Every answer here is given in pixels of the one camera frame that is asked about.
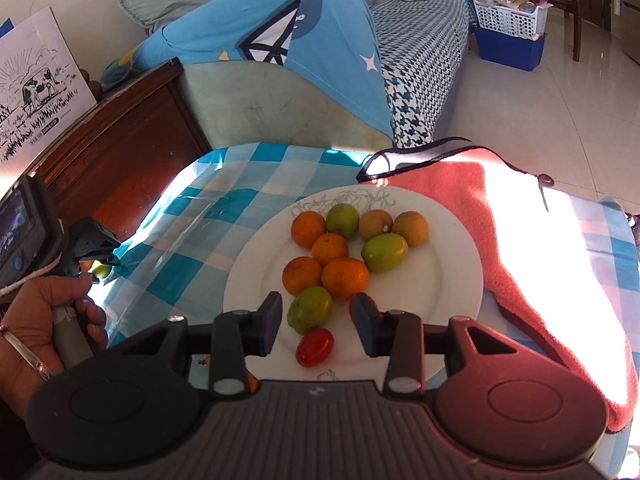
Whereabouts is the grey-green sofa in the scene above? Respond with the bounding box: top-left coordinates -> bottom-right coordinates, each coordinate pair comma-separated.
115,0 -> 476,148

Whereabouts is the person's left hand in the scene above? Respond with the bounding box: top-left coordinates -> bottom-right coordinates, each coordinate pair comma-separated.
0,275 -> 109,376

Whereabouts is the houndstooth sofa cover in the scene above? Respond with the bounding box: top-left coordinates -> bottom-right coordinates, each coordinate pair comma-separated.
370,0 -> 473,148

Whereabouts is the green jujube fruit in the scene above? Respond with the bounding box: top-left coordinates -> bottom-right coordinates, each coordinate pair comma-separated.
287,286 -> 333,336
361,234 -> 409,274

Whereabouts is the grey cabinet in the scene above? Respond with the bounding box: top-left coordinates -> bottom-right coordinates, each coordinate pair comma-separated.
619,0 -> 640,65

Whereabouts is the white ceramic plate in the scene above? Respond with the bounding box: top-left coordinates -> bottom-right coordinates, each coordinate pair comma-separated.
223,184 -> 485,382

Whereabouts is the person's left forearm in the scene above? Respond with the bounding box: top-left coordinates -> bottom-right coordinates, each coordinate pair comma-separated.
0,332 -> 56,423

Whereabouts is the large orange tangerine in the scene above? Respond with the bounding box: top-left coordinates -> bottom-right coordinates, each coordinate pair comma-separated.
321,257 -> 370,301

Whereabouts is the green citrus fruit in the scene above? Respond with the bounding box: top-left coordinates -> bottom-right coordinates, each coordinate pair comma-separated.
326,203 -> 361,240

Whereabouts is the dark wooden chair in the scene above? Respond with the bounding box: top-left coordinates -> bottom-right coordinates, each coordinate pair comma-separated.
557,0 -> 621,63

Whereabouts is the small orange tangerine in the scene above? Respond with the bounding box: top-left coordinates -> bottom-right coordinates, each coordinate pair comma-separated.
312,233 -> 350,266

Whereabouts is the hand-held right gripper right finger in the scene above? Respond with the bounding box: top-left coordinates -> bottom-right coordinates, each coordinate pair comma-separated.
349,292 -> 522,395

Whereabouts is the red cherry tomato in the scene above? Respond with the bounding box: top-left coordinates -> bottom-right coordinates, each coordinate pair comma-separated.
295,328 -> 335,367

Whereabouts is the blue checkered tablecloth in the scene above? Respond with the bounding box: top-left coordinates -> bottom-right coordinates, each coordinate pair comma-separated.
92,142 -> 640,476

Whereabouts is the pink towel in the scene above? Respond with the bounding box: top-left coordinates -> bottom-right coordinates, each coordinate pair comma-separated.
356,136 -> 640,433

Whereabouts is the brownish round fruit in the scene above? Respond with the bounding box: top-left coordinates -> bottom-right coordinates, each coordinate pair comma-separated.
359,209 -> 394,241
392,211 -> 429,248

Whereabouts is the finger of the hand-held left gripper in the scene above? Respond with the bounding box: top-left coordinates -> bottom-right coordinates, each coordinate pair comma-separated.
62,216 -> 122,281

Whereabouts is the cow print cardboard box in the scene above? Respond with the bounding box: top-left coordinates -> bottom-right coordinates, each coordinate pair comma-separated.
0,7 -> 98,163

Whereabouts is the blue printed blanket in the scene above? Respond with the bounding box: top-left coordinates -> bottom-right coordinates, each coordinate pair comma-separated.
100,0 -> 396,141

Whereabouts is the blue plastic bin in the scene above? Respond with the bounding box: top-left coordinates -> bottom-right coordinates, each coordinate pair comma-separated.
472,25 -> 547,72

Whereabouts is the white plastic basket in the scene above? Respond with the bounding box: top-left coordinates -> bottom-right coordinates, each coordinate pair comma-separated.
467,0 -> 553,41

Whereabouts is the wooden headboard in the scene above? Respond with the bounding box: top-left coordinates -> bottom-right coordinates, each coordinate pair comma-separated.
25,57 -> 213,256

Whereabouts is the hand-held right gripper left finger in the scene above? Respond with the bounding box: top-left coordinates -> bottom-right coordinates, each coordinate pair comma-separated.
117,291 -> 284,397

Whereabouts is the silver bracelet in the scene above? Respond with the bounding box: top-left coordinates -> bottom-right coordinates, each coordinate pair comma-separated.
0,324 -> 55,382

